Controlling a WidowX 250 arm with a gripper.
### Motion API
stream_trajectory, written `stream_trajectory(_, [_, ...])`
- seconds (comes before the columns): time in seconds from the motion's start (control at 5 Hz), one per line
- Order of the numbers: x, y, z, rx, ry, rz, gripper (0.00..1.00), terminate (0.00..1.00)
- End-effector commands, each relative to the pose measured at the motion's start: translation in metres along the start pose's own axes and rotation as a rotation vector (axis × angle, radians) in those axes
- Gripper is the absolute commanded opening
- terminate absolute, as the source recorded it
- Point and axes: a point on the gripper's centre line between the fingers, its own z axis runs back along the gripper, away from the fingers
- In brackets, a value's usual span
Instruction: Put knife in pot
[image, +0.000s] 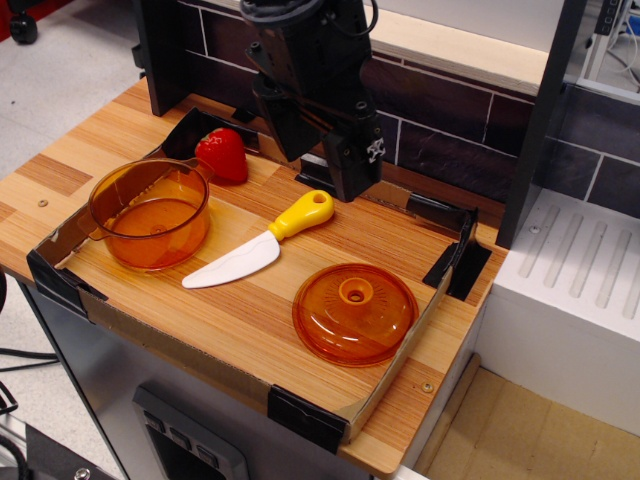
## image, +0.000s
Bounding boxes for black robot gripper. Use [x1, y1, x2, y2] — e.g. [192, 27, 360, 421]
[240, 1, 386, 202]

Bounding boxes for yellow handled white toy knife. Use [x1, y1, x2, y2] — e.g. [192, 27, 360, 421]
[182, 190, 334, 289]

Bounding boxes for orange transparent pot lid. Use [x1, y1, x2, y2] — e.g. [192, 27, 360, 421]
[292, 263, 419, 367]

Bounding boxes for orange transparent plastic pot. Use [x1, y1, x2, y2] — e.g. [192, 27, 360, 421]
[79, 158, 214, 271]

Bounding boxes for cardboard fence with black tape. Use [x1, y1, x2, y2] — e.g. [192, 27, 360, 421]
[20, 104, 505, 472]

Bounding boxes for red toy strawberry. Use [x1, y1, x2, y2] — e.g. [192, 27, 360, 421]
[195, 128, 248, 183]

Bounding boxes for white toy sink drainboard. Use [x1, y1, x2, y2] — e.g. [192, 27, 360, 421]
[475, 190, 639, 434]

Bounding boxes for black caster wheel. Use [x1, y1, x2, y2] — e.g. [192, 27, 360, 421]
[7, 0, 39, 45]

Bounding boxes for toy oven control panel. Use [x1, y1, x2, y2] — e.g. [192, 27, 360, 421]
[133, 387, 250, 479]

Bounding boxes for black left frame post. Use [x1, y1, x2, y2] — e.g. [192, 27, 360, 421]
[133, 0, 190, 116]

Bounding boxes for black vertical post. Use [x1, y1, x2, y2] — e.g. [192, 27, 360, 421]
[496, 0, 587, 249]

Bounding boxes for black cables on floor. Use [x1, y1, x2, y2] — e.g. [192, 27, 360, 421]
[0, 272, 61, 416]

